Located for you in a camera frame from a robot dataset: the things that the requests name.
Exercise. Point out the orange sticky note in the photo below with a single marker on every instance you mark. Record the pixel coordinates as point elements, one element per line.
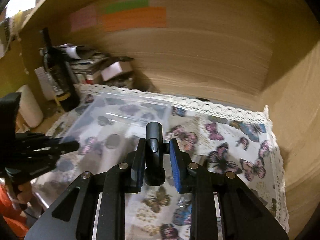
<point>135,18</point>

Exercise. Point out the orange garment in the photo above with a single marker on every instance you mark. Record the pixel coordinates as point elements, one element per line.
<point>10,217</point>

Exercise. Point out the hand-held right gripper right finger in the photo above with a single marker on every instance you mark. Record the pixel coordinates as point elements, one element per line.
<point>176,170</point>

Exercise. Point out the dark grey plastic holder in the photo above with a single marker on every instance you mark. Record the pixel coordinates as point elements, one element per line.
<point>153,152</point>

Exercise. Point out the dark wine bottle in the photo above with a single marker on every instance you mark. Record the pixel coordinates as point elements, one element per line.
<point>58,80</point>

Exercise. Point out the clear plastic storage box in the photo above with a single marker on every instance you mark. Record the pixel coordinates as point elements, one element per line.
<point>112,120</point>

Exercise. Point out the white paper card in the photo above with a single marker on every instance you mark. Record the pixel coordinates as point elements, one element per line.
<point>43,80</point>

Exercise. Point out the stack of books and magazines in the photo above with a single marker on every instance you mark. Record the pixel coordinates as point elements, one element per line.
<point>85,60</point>

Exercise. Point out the small white box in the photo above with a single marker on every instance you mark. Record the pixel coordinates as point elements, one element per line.
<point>113,70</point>

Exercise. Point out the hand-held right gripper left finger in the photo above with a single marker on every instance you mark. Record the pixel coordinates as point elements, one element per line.
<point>138,170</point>

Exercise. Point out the green sticky note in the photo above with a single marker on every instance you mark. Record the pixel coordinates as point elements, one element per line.
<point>126,6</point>

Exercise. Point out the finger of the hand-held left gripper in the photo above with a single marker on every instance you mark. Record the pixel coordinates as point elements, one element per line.
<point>37,137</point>
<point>66,146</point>

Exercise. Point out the butterfly print tablecloth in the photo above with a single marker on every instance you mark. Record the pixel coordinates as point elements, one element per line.
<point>225,135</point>

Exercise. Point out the cream cylinder roll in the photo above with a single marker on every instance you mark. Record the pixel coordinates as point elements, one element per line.
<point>30,107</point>

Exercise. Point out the pink sticky note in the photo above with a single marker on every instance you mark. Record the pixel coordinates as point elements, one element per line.
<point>83,18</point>

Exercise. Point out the person's left hand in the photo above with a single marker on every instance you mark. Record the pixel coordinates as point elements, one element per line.
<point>23,192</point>

